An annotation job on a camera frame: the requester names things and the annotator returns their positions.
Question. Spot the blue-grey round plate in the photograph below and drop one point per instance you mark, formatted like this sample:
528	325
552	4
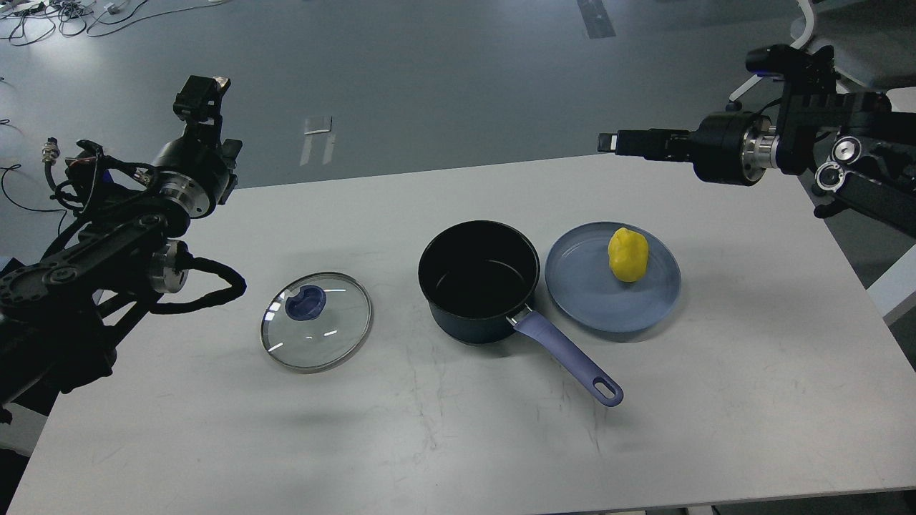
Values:
581	282

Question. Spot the white chair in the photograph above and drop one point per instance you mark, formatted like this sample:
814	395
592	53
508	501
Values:
873	41

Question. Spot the glass pot lid purple knob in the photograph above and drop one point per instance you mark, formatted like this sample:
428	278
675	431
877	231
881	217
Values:
317	323

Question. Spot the dark blue saucepan purple handle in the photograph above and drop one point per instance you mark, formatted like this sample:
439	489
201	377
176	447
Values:
479	278

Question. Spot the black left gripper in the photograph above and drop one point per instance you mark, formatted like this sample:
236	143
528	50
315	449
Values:
196	177

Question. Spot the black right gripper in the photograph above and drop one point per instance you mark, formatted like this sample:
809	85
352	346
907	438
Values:
722	150

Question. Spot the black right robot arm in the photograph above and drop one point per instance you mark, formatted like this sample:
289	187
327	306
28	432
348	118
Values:
858	149

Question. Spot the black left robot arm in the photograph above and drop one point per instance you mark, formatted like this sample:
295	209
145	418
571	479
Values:
122	257

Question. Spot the yellow potato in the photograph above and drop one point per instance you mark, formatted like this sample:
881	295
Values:
628	255

